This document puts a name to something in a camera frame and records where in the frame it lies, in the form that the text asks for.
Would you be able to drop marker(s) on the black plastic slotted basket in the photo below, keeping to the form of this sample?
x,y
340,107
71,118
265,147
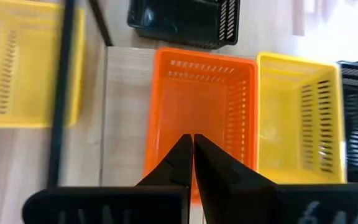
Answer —
x,y
182,18
353,124

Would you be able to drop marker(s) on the red plastic slotted basket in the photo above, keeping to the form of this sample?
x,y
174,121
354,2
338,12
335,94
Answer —
x,y
191,102

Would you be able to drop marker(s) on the yellow plastic slotted basket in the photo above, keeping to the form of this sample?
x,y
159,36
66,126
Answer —
x,y
26,77
278,124

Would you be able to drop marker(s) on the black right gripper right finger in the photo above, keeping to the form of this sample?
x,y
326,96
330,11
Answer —
x,y
228,186

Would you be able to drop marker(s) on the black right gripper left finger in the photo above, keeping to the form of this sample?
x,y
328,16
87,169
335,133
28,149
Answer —
x,y
179,165

